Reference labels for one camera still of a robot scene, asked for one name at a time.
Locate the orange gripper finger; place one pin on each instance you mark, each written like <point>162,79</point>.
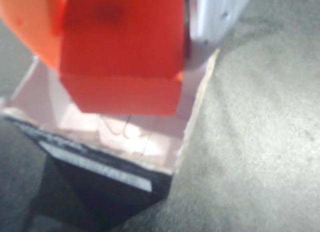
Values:
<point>30,24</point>

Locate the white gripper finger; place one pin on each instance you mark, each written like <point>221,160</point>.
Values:
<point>212,17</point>

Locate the red cube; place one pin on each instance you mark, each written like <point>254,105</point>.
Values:
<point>120,54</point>

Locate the white paper box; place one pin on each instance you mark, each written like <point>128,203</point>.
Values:
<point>155,132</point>

